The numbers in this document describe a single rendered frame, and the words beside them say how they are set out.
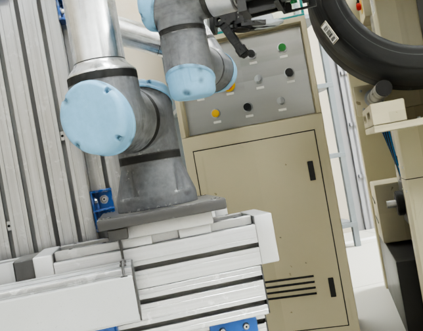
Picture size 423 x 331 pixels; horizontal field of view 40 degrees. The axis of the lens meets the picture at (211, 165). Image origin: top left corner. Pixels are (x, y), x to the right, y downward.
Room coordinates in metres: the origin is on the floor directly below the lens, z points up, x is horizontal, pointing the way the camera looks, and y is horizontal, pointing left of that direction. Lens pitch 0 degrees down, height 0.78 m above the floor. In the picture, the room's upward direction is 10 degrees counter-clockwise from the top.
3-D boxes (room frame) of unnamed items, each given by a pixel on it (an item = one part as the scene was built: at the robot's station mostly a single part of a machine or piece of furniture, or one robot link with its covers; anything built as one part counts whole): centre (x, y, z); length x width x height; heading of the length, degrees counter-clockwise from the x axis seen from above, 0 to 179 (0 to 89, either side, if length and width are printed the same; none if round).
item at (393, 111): (1.74, -0.53, 0.84); 0.36 x 0.09 x 0.06; 169
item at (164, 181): (1.10, 0.11, 0.77); 0.15 x 0.15 x 0.10
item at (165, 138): (1.10, 0.11, 0.88); 0.13 x 0.12 x 0.14; 163
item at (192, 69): (0.95, 0.00, 0.94); 0.11 x 0.08 x 0.11; 163
